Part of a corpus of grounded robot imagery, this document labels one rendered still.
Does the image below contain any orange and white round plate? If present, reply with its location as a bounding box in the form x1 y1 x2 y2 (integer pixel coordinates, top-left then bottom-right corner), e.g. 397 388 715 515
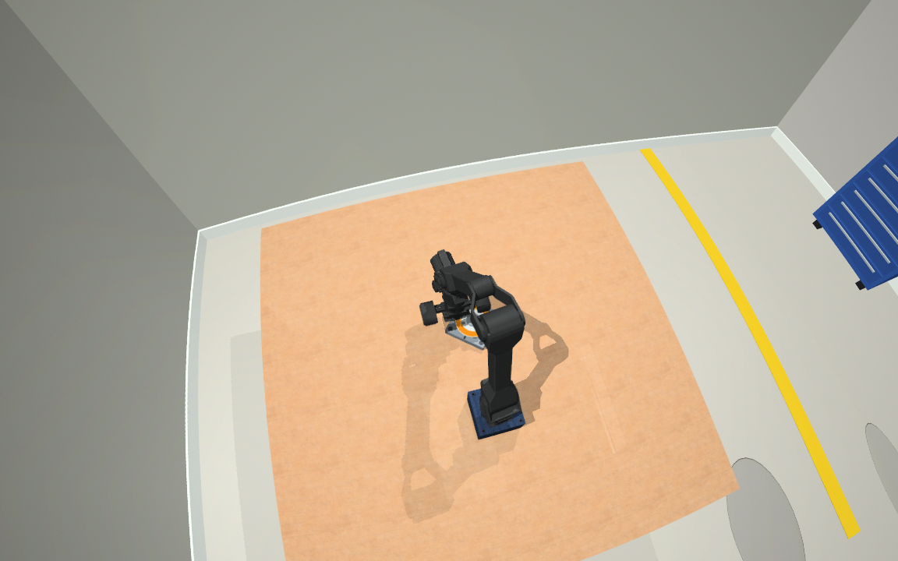
455 307 486 337

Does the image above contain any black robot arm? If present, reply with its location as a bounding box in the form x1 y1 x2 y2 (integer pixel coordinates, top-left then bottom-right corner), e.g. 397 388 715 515
430 249 525 428

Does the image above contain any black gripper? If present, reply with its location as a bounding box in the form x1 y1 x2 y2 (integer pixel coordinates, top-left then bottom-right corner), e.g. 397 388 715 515
419 297 491 326

